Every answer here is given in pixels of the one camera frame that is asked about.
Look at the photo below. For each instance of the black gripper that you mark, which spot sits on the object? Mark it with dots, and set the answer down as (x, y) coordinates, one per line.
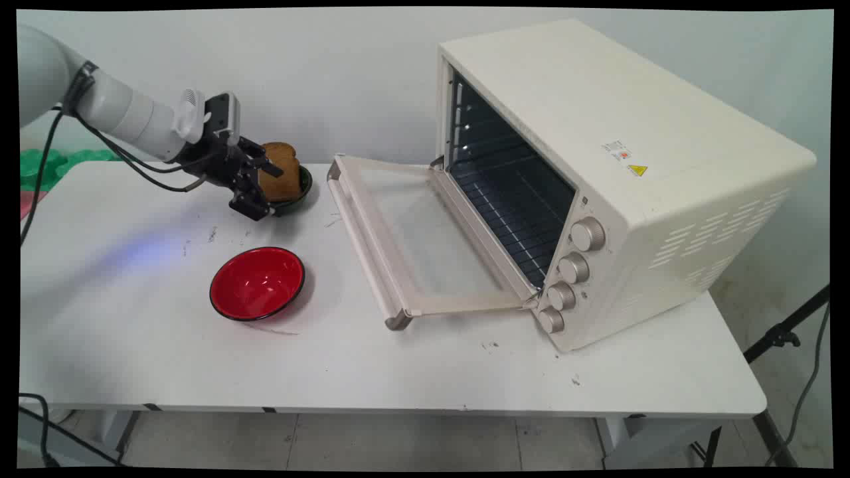
(218, 162)

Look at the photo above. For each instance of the brown bread slice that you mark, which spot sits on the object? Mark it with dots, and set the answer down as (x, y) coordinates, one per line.
(282, 174)

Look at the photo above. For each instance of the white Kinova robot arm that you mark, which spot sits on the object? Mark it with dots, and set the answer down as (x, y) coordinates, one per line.
(119, 109)

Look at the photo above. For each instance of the dark green bowl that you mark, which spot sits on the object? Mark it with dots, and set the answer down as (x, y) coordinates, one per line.
(302, 189)

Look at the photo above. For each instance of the red bowl black rim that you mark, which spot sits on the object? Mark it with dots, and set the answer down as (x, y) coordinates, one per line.
(257, 284)

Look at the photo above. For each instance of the glass oven door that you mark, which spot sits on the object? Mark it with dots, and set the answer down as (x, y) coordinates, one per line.
(405, 232)

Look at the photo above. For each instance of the green plastic object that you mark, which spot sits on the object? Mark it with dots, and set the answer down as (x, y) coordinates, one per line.
(46, 166)

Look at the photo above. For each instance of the red flat object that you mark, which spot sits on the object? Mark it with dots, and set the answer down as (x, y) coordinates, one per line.
(28, 202)

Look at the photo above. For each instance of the metal oven rack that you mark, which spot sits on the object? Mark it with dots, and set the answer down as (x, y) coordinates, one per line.
(511, 206)

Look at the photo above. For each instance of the silver oven knob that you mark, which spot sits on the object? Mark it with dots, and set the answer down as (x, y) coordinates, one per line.
(562, 296)
(588, 234)
(551, 320)
(574, 268)

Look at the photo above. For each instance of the white label sticker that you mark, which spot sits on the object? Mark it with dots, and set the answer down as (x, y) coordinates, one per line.
(617, 150)

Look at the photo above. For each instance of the yellow warning sticker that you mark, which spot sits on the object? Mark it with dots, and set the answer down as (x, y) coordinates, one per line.
(637, 170)

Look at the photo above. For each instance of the cream toaster oven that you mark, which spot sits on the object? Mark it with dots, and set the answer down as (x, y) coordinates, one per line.
(637, 166)

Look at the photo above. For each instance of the black tripod stand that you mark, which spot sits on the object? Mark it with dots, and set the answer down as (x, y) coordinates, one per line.
(777, 338)

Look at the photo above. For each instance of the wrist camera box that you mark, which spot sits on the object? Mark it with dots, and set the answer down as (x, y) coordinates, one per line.
(221, 116)

